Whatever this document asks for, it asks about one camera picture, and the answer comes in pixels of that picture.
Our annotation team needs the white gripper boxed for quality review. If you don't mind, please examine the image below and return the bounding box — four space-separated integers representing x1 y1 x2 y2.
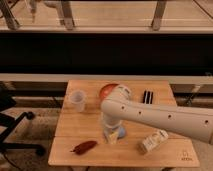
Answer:
101 113 122 145

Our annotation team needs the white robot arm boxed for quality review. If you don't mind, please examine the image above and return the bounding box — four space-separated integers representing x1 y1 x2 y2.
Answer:
99 84 213 145

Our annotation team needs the orange ceramic bowl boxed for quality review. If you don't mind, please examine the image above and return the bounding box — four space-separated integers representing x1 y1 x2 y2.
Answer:
99 83 116 100

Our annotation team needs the translucent white cup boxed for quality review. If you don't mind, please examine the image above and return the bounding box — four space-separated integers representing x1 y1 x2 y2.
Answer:
68 90 86 112

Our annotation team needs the blue sponge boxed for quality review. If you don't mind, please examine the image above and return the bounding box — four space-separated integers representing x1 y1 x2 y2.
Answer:
102 125 128 142

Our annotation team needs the wooden table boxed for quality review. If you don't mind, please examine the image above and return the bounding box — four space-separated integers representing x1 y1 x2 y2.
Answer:
48 80 199 168

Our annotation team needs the black striped rectangular block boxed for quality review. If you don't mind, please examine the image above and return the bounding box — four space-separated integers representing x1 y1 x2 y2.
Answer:
142 91 153 104

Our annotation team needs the black office chair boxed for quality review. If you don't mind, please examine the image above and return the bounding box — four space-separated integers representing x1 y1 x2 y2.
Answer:
0 86 46 156

